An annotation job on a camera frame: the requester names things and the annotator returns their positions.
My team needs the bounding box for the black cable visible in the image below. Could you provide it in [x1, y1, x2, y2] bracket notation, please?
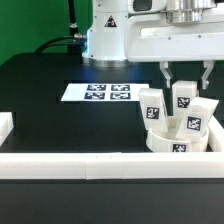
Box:
[34, 0, 88, 55]

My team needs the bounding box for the white round stool seat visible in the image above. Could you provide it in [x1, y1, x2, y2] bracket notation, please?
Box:
[146, 116, 209, 153]

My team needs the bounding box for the white right fence bar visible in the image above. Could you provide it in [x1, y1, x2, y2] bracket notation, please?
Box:
[208, 116, 224, 153]

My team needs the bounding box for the white marker sheet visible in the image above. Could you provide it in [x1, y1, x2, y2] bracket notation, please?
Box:
[61, 83, 149, 102]

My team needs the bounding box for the white left fence bar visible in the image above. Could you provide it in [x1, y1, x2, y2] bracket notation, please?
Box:
[0, 112, 14, 146]

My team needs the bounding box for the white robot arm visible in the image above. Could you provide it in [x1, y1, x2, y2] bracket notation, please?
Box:
[124, 0, 224, 88]

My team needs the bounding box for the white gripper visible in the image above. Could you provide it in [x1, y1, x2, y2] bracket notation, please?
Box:
[124, 13, 224, 90]

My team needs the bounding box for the white fence bar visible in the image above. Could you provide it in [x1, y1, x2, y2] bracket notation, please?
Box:
[0, 152, 224, 180]
[0, 112, 14, 146]
[208, 116, 224, 153]

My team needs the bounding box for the white front fence bar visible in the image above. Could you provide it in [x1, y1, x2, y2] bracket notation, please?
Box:
[0, 152, 224, 180]

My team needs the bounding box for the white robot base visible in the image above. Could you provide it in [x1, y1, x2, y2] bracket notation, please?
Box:
[82, 0, 128, 67]

